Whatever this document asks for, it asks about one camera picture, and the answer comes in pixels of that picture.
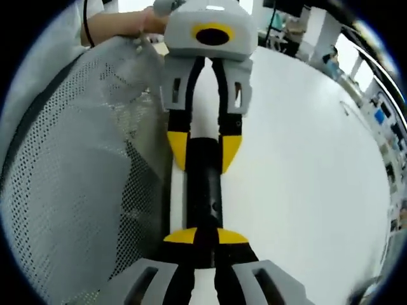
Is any black remote control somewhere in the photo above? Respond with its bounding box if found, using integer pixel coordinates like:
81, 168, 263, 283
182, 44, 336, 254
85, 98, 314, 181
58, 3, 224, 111
185, 137, 224, 268

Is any grey mesh laundry bag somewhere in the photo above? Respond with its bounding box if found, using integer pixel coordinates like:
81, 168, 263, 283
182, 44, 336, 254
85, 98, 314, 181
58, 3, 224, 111
0, 34, 174, 305

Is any thin black cable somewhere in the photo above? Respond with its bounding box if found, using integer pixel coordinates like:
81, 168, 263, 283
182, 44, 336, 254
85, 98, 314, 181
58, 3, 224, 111
80, 0, 97, 49

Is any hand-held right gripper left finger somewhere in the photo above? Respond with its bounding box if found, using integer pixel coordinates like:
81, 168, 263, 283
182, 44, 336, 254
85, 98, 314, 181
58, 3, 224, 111
97, 226, 200, 305

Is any person's left hand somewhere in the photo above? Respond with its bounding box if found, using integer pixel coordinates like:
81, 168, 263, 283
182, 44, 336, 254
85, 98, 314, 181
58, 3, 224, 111
139, 6, 170, 35

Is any person's white shirt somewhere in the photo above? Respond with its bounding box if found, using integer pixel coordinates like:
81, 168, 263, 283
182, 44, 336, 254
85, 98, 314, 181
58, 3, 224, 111
0, 0, 107, 137

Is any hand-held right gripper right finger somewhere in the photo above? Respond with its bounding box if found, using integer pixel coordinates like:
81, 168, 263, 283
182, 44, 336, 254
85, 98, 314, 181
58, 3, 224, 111
214, 227, 316, 305

